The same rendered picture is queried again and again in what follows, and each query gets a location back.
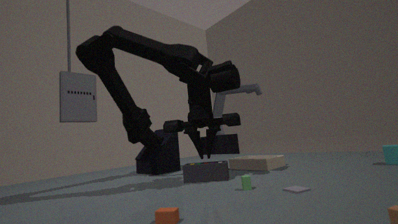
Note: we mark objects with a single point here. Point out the orange-red block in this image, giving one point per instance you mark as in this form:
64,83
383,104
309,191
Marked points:
167,215

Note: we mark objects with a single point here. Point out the teal block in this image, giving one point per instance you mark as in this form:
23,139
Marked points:
390,153

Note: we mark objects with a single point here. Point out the green rectangular block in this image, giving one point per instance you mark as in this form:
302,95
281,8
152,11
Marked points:
246,183

